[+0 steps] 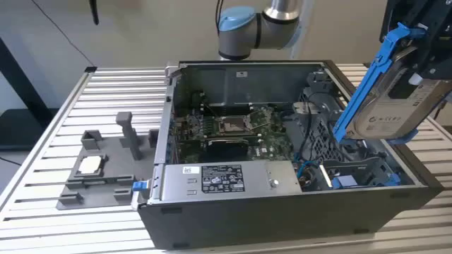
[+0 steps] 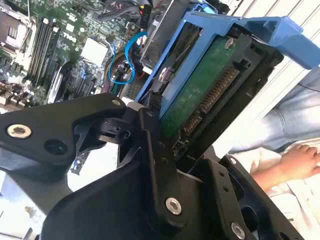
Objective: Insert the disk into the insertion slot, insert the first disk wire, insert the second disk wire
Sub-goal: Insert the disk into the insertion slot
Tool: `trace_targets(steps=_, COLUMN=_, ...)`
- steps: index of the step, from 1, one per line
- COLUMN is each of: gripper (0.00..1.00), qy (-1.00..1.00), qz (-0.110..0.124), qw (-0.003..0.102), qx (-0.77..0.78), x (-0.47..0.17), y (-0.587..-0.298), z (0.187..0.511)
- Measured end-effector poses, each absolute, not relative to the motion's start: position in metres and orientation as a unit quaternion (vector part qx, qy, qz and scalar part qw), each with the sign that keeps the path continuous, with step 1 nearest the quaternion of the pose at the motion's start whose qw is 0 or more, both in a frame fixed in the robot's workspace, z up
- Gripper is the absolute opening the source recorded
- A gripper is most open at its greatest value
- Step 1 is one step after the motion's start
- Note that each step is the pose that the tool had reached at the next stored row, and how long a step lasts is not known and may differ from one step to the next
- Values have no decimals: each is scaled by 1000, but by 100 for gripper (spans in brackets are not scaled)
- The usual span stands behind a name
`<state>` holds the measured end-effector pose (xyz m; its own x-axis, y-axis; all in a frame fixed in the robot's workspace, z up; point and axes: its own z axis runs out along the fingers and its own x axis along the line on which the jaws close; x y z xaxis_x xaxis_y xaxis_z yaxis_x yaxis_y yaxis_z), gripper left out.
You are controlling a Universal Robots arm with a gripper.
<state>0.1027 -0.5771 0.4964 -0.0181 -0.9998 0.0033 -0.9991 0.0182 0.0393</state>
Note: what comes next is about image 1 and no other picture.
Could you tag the grey parts rack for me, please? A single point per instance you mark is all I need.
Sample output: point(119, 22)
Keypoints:
point(116, 169)

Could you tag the black graphics card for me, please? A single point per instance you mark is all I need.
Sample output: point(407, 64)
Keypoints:
point(225, 149)

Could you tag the black open PC case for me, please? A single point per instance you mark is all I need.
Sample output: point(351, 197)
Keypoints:
point(247, 225)

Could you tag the black RAM slot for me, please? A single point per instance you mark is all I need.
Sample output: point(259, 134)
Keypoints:
point(229, 137)

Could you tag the black stand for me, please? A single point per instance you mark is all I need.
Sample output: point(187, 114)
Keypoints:
point(24, 127)

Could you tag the silver CPU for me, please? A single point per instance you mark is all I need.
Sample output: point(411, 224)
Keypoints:
point(89, 165)

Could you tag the perforated grey disk bay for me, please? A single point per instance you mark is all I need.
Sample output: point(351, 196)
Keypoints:
point(317, 137)

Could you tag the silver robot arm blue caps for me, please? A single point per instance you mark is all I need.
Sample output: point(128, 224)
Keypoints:
point(247, 31)

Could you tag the blue case latch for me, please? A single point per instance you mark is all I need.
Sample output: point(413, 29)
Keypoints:
point(139, 185)

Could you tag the thin metal locking lever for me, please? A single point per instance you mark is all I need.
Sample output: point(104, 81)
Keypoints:
point(215, 110)

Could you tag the silver power supply unit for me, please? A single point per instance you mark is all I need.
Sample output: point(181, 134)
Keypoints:
point(176, 185)

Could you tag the black table corner cap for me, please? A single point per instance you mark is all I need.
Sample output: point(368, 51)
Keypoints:
point(91, 69)
point(368, 65)

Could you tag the CPU socket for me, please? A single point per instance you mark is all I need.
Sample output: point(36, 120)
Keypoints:
point(231, 127)

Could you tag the green motherboard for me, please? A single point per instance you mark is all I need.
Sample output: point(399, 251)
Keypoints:
point(275, 143)

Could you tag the hard disk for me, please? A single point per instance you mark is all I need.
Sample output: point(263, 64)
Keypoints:
point(381, 119)

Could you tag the green RAM stick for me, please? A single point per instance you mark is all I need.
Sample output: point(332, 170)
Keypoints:
point(101, 181)

